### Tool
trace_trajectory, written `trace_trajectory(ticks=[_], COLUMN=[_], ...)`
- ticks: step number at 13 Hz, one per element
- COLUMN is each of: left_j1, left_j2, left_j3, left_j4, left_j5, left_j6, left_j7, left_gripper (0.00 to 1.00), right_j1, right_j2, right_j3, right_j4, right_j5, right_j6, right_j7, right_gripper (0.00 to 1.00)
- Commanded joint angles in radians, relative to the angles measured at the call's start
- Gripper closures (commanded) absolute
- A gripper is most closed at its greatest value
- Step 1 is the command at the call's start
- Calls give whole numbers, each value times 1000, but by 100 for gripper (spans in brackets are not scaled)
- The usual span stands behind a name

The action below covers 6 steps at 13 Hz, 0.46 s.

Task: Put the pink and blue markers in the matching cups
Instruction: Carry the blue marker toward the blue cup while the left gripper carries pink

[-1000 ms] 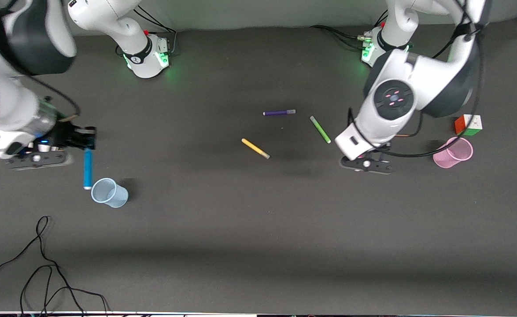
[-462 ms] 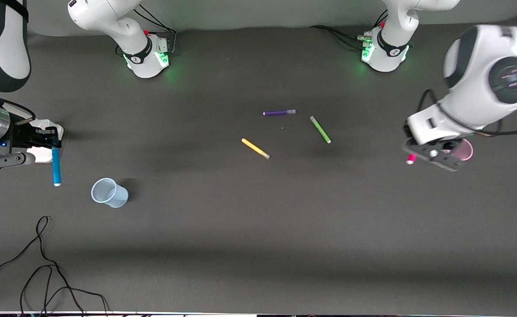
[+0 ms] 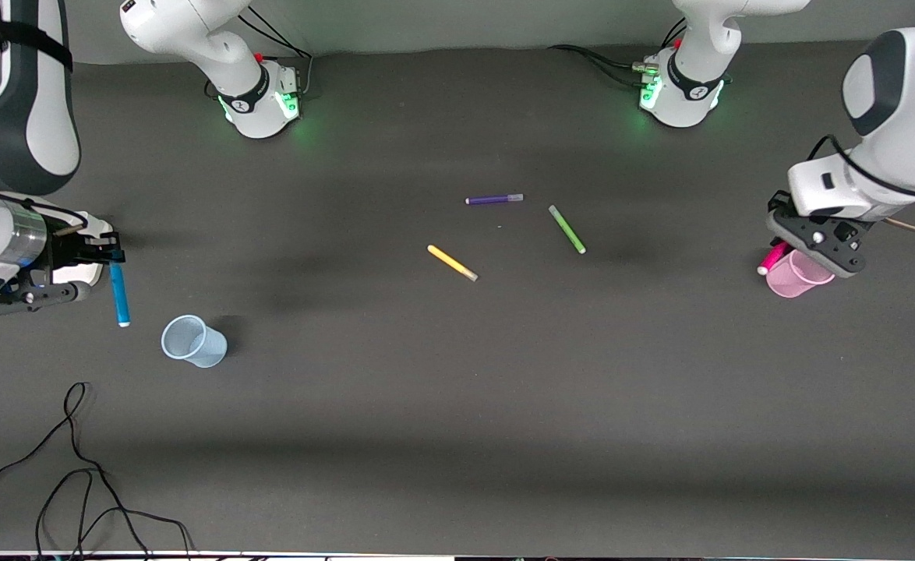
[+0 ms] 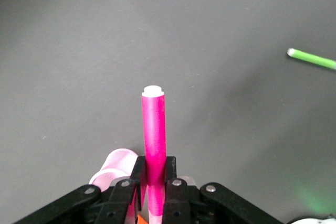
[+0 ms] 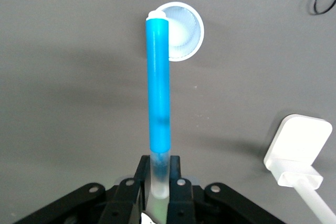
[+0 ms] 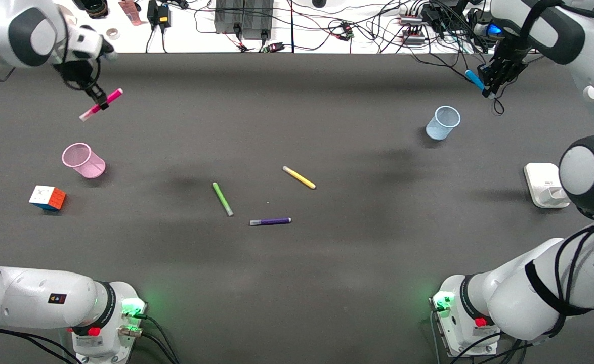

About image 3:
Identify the blue marker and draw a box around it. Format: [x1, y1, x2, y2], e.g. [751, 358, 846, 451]
[108, 259, 132, 328]

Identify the translucent blue plastic cup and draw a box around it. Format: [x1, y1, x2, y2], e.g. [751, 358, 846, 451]
[161, 314, 229, 369]

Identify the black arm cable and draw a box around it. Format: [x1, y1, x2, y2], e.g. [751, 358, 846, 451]
[807, 134, 915, 232]

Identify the pink marker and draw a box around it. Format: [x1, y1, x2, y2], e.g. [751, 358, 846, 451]
[756, 242, 790, 277]

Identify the translucent pink plastic cup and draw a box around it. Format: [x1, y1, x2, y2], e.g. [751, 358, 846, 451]
[765, 248, 836, 299]

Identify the thin black loose cable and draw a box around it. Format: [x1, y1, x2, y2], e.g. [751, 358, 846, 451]
[0, 380, 196, 561]

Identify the green marker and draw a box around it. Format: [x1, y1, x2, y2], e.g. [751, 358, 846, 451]
[547, 204, 588, 256]

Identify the yellow marker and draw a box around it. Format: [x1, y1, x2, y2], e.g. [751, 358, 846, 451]
[426, 244, 479, 283]

